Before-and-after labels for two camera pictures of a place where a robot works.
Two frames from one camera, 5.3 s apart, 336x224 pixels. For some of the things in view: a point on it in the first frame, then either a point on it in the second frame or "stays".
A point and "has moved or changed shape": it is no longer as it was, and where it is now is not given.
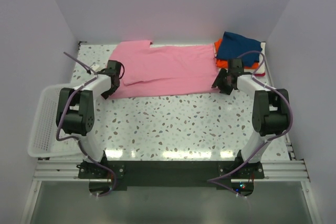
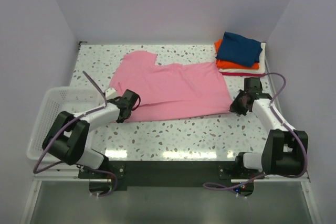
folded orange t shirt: [223, 63] stays
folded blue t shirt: [232, 45] stays
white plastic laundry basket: [43, 141] stays
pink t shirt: [150, 70] has moved or changed shape
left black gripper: [105, 95] → [119, 120]
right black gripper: [218, 82] → [234, 107]
